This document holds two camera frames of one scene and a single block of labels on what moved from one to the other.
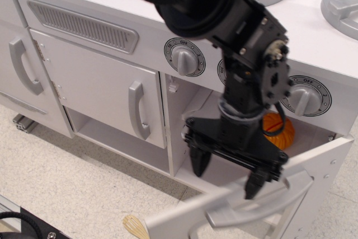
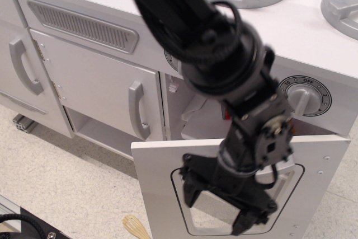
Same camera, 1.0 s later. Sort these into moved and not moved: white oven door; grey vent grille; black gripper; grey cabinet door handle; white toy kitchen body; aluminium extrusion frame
Moved: white oven door; black gripper
Not moved: grey cabinet door handle; aluminium extrusion frame; grey vent grille; white toy kitchen body
